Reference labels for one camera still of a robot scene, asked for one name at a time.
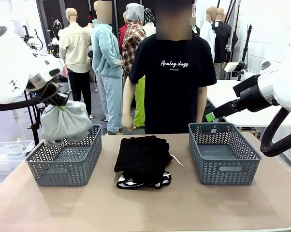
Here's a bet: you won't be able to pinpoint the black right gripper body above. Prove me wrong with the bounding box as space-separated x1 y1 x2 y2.
233 75 263 112

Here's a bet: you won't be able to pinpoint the cream shirt mannequin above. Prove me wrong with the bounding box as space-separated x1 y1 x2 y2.
58 8 93 116

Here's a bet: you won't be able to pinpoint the black shirt mannequin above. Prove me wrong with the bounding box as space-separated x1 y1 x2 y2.
212 8 239 65

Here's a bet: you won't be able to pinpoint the clear plastic storage box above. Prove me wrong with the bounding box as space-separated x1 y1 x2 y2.
0 139 35 188

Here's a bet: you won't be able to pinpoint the black light stand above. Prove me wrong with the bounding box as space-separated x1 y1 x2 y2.
241 23 254 64

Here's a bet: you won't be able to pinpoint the grey garment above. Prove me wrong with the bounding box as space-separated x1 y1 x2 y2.
40 100 93 146

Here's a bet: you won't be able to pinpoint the black and white striped garment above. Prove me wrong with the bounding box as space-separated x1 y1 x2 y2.
116 170 172 190

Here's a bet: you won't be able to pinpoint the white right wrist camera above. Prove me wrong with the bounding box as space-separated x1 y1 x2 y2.
224 60 248 81

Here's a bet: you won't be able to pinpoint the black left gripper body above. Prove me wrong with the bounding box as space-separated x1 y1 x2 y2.
46 90 69 107

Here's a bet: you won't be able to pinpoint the red top mannequin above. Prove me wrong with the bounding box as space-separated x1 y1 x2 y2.
118 12 127 46

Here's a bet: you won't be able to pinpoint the person's left forearm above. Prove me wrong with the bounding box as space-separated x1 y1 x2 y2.
195 86 208 123

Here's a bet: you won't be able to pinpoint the black camera tripod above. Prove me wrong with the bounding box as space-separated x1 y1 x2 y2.
23 89 44 147

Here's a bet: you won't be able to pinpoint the white shirt mannequin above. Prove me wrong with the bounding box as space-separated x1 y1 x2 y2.
200 6 218 49

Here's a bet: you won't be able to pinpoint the person in black clothing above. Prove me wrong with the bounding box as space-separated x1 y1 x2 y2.
128 0 218 135

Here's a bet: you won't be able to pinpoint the white side table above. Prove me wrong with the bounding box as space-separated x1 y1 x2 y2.
205 79 291 128

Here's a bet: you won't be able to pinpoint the light blue fleece mannequin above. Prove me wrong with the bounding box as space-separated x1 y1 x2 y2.
91 0 125 135

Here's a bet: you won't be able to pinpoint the black garment with white drawstring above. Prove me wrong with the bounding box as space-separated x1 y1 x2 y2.
114 145 184 181

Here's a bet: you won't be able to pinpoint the lime green pants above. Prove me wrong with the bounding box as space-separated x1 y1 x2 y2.
133 75 146 128

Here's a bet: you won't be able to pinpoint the person's right forearm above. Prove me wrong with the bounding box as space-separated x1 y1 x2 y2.
121 76 139 121

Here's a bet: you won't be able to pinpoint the black right arm cable sleeve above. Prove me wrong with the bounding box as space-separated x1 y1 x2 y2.
260 106 291 158

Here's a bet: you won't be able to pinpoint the plaid hooded mannequin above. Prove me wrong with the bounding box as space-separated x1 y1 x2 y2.
122 2 148 73

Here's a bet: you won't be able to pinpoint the plain black garment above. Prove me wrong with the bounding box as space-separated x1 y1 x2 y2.
119 135 172 165

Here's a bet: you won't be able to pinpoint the grey plastic lattice basket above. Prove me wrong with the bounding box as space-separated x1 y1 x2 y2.
188 122 262 186
25 124 102 187

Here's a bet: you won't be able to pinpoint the person's right hand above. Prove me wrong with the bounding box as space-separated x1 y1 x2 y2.
121 113 136 132

